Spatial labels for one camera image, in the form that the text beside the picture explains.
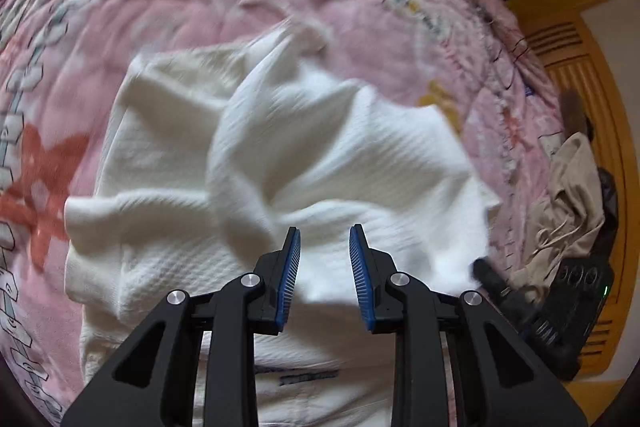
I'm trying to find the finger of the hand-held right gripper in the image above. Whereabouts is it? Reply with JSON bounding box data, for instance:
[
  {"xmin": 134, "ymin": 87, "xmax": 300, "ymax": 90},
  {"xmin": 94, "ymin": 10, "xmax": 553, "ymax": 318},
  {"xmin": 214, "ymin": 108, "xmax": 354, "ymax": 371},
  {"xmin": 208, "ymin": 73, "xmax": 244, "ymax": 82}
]
[{"xmin": 472, "ymin": 258, "xmax": 544, "ymax": 339}]

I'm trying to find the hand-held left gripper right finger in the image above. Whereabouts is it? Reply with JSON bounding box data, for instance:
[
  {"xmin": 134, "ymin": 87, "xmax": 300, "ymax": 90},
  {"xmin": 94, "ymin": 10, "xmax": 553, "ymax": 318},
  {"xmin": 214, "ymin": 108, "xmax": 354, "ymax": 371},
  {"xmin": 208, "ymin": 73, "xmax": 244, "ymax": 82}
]
[{"xmin": 348, "ymin": 223, "xmax": 589, "ymax": 427}]

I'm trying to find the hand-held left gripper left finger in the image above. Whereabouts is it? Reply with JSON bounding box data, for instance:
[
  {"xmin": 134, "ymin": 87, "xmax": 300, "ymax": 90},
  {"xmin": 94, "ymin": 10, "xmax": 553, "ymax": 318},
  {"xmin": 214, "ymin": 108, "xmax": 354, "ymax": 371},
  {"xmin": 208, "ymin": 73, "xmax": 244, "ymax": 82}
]
[{"xmin": 60, "ymin": 226, "xmax": 303, "ymax": 427}]

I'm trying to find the white knit zip hoodie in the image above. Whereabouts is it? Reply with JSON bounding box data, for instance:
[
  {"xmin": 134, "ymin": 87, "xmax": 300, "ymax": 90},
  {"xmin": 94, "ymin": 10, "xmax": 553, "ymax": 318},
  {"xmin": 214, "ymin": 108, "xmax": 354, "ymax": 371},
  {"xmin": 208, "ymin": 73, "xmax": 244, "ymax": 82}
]
[{"xmin": 64, "ymin": 27, "xmax": 503, "ymax": 427}]

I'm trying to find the black fur-collar jacket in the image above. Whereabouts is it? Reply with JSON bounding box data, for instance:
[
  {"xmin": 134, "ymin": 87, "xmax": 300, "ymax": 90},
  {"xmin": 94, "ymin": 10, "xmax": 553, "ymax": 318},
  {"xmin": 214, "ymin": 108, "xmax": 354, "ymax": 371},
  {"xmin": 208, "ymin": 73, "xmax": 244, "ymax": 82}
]
[{"xmin": 559, "ymin": 88, "xmax": 621, "ymax": 265}]

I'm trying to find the beige hoodie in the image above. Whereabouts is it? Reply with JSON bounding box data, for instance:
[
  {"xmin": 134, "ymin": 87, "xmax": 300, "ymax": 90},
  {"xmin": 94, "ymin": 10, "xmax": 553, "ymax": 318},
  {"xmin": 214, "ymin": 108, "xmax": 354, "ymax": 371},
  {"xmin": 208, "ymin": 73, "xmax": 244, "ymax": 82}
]
[{"xmin": 510, "ymin": 132, "xmax": 608, "ymax": 303}]

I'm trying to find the black cable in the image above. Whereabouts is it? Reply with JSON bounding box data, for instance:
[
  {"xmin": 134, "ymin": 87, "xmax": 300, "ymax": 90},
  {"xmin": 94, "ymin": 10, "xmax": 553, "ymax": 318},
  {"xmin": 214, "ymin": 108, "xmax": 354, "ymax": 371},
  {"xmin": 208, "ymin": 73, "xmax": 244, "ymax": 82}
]
[{"xmin": 382, "ymin": 0, "xmax": 533, "ymax": 92}]

